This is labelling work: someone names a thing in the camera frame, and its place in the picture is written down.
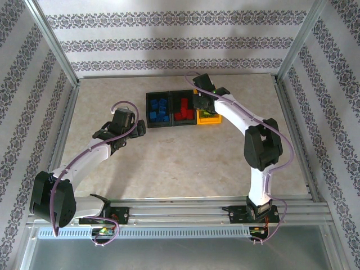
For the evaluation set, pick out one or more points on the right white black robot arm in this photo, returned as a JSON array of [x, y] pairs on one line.
[[233, 115]]

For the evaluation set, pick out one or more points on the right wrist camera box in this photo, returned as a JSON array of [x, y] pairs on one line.
[[122, 118]]

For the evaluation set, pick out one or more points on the aluminium side rail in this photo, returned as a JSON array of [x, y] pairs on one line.
[[63, 126], [294, 126]]

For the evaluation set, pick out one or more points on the green lego brick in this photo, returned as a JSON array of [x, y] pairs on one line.
[[203, 114], [213, 115]]

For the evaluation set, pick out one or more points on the small circuit board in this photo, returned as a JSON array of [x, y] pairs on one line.
[[102, 231], [257, 231]]

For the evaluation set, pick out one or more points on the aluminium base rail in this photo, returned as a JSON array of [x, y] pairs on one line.
[[180, 211]]

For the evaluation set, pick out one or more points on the aluminium frame post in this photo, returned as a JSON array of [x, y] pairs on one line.
[[300, 42], [57, 47]]

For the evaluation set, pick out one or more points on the yellow plastic bin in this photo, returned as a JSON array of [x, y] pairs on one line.
[[208, 121]]

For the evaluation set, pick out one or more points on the blue lego brick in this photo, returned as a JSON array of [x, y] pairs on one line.
[[160, 117], [152, 115], [153, 103], [162, 101], [162, 109], [166, 118]]

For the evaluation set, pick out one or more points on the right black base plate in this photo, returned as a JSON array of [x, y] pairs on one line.
[[237, 215]]

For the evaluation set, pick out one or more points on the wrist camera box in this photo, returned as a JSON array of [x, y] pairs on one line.
[[203, 81], [122, 118]]

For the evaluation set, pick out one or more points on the grey metal panel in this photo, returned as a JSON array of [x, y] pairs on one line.
[[180, 256]]

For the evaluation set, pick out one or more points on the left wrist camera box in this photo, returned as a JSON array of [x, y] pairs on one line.
[[203, 81]]

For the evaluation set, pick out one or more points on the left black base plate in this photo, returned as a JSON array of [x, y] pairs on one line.
[[123, 215]]

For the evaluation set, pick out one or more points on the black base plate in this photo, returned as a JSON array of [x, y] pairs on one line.
[[123, 215], [237, 215]]

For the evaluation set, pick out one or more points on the thin aluminium table rail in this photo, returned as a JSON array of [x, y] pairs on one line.
[[140, 76]]

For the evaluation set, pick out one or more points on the black plastic bin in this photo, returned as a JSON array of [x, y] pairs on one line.
[[159, 124], [177, 97]]

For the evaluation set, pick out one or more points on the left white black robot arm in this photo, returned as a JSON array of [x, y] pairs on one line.
[[84, 160]]

